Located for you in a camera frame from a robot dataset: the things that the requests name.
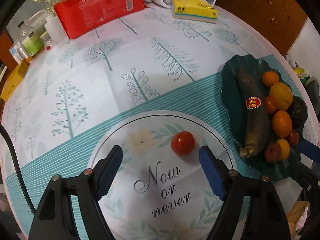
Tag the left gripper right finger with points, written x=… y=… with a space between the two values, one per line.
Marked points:
x=216 y=173

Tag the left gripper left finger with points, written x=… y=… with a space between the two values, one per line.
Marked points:
x=105 y=171

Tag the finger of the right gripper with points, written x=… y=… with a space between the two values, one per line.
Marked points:
x=309 y=149

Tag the small yellow orange fruit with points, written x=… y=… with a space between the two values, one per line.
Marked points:
x=285 y=148

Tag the orange tangerine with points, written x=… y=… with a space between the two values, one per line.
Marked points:
x=269 y=78
x=282 y=124

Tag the small red tomato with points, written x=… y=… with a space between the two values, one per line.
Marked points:
x=183 y=143

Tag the large yellow orange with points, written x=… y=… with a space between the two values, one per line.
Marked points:
x=282 y=95

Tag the dark avocado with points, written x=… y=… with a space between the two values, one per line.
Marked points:
x=298 y=112

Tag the dark green scalloped plate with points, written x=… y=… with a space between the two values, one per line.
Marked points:
x=233 y=102

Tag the overripe brown banana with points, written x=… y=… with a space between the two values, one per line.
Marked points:
x=257 y=116

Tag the patterned tablecloth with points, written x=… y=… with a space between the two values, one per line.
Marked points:
x=136 y=82

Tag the yellow cardboard box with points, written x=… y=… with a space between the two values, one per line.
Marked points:
x=13 y=80

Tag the wooden shelf cabinet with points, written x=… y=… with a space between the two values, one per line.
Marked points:
x=279 y=21

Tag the white plastic bottle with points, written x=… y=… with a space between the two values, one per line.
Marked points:
x=55 y=29

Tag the green label bottle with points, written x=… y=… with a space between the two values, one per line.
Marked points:
x=30 y=39

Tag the red tissue package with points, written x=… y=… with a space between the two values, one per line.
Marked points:
x=80 y=16

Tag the yellow tissue box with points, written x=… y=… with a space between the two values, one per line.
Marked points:
x=196 y=10

